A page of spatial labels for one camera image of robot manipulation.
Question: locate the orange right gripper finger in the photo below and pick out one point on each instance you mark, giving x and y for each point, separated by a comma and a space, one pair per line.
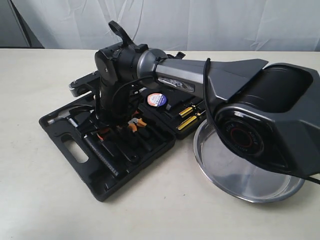
86, 122

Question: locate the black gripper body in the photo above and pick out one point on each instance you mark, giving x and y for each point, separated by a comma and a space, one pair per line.
114, 104

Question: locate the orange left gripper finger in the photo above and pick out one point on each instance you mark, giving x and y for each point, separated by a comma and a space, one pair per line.
105, 133

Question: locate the adjustable wrench black handle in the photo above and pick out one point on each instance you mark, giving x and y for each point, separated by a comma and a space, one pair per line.
120, 149

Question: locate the black plastic tool case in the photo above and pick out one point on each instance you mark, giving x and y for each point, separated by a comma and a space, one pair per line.
161, 123

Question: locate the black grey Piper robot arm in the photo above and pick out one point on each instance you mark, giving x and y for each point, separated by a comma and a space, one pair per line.
267, 114

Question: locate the steel claw hammer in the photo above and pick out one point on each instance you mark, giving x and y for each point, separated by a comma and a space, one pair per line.
67, 114

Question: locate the electrical tape roll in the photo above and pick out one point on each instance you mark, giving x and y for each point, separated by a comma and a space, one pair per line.
157, 100

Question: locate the yellow black screwdriver upper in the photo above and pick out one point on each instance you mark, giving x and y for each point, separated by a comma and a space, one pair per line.
190, 109

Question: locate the white wrinkled backdrop curtain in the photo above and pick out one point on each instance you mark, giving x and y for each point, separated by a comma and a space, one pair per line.
187, 25

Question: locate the round stainless steel tray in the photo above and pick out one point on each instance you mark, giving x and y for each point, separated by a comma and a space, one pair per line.
236, 176

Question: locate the orange handled pliers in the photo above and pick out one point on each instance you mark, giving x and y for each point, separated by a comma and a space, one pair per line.
140, 133

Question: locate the wrist camera mount plate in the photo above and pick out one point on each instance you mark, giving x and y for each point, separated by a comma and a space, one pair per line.
85, 84

